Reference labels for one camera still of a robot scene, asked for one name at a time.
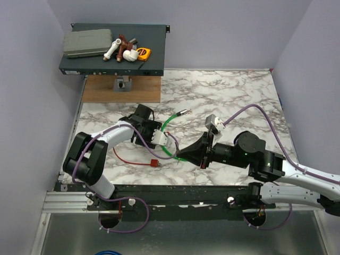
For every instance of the brown pipe fitting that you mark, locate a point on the brown pipe fitting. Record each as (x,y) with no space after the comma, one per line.
(125,45)

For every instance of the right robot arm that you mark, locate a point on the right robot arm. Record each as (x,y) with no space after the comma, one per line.
(277,179)

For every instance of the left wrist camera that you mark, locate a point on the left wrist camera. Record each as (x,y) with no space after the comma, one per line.
(160,138)

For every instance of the green cable lock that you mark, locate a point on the green cable lock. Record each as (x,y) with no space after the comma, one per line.
(178,114)

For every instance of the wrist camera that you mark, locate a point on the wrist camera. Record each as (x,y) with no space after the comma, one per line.
(160,138)
(215,127)

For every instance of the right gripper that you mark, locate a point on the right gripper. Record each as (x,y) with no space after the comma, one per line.
(197,152)

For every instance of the yellow tape measure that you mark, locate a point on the yellow tape measure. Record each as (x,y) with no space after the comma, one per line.
(143,53)

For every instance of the grey plastic case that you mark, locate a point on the grey plastic case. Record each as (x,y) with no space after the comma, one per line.
(87,43)

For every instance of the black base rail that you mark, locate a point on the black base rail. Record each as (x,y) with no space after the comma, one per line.
(180,202)

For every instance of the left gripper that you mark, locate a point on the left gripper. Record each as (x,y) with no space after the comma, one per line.
(148,141)

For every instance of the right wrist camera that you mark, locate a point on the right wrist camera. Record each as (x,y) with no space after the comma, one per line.
(215,127)

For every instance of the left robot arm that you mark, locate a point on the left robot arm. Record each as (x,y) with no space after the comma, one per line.
(86,157)

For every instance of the white elbow fitting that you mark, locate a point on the white elbow fitting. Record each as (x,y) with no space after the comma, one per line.
(130,55)

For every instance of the grey metal bracket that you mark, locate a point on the grey metal bracket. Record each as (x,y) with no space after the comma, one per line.
(122,83)

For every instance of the wooden board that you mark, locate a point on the wooden board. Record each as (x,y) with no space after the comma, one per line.
(100,89)

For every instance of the white pipe fitting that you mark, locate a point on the white pipe fitting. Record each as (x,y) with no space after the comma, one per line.
(115,45)

